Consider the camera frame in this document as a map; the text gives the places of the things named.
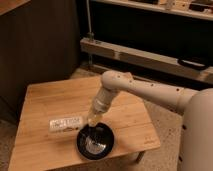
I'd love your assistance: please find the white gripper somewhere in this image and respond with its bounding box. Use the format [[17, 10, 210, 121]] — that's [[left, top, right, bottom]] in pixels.
[[87, 87, 116, 127]]

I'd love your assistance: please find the white plastic bottle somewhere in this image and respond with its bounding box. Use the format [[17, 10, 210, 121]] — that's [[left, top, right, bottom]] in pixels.
[[49, 116, 87, 132]]

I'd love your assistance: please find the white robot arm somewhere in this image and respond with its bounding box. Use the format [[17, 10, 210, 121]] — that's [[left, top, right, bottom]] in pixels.
[[88, 70, 213, 171]]

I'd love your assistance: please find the black ceramic bowl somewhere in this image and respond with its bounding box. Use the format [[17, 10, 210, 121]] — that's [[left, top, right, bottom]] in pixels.
[[76, 123, 115, 160]]

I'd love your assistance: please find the wooden table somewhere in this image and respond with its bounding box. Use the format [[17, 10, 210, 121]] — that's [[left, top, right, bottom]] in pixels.
[[8, 76, 160, 171]]

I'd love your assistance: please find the metal vertical pole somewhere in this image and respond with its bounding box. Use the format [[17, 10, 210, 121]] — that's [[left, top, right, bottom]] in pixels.
[[86, 0, 94, 41]]

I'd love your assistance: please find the upper wooden shelf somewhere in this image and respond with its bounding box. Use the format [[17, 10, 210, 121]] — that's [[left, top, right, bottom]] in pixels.
[[92, 0, 213, 21]]

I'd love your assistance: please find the wooden beam rail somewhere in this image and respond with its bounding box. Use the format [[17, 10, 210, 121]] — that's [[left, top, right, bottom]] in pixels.
[[80, 38, 213, 84]]

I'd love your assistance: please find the black handle object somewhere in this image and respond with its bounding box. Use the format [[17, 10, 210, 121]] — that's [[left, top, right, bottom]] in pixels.
[[177, 59, 210, 71]]

